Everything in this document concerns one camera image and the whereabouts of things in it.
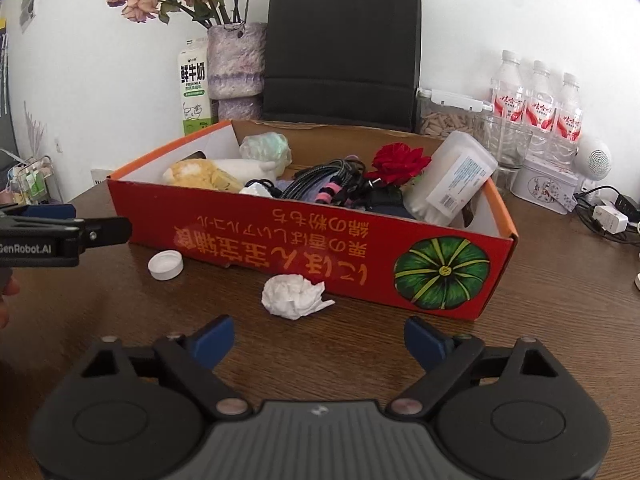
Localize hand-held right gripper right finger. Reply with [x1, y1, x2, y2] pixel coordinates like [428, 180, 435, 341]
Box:
[388, 315, 559, 417]

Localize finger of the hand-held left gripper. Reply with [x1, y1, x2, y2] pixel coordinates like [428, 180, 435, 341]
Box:
[0, 203, 76, 221]
[75, 216, 134, 250]

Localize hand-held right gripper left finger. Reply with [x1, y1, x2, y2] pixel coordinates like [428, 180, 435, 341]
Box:
[82, 315, 252, 420]

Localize white bottle cap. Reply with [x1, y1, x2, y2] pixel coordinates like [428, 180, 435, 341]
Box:
[148, 250, 185, 281]

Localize orange cardboard box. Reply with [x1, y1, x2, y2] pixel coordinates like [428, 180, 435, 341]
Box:
[106, 120, 520, 322]

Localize black braided cable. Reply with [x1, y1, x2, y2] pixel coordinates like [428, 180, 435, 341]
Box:
[285, 158, 366, 206]

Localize clear food container white lid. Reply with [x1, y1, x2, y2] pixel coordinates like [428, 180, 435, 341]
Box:
[416, 87, 494, 137]

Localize person's left hand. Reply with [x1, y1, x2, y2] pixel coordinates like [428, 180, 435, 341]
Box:
[0, 268, 22, 330]

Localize white dried feather stems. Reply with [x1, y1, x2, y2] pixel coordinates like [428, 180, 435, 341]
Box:
[25, 119, 49, 161]

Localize clear cotton swab box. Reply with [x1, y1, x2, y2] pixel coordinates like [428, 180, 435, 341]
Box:
[404, 130, 499, 226]

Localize white green milk carton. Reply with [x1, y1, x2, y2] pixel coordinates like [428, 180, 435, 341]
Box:
[179, 37, 219, 137]

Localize crumpled green white plastic bag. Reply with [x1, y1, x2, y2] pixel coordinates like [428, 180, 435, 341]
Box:
[239, 132, 293, 171]

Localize red artificial rose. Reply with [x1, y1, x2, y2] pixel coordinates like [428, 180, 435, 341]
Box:
[370, 142, 432, 189]

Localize white floral tin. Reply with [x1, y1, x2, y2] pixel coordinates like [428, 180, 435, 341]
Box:
[510, 155, 579, 216]

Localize purple textured vase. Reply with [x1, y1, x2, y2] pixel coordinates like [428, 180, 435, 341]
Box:
[206, 21, 269, 122]

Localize clear glass cup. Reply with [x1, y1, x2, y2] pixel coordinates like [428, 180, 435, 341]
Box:
[472, 114, 534, 181]

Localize white charger plug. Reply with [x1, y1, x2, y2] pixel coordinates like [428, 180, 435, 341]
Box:
[592, 203, 630, 235]

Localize black power adapter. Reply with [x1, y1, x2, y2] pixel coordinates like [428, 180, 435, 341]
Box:
[612, 194, 640, 224]

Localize white round speaker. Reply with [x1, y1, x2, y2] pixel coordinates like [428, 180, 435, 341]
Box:
[575, 137, 612, 181]

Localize red label water bottle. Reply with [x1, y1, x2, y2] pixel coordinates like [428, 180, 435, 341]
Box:
[547, 72, 585, 161]
[520, 60, 554, 156]
[490, 50, 526, 121]

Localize black paper bag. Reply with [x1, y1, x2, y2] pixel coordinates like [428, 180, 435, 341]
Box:
[261, 0, 421, 134]

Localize wire rack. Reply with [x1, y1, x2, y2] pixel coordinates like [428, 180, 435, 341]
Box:
[7, 155, 64, 206]

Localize black wall board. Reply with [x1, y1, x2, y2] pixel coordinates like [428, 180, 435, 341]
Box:
[0, 15, 12, 116]

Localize pink black striped cable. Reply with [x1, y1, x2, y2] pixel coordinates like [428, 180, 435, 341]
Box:
[315, 185, 351, 206]

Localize wall photo print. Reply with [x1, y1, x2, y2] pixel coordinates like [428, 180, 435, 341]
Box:
[19, 0, 42, 31]

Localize white charger with cables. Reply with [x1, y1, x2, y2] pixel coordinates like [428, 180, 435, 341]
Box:
[572, 185, 640, 246]

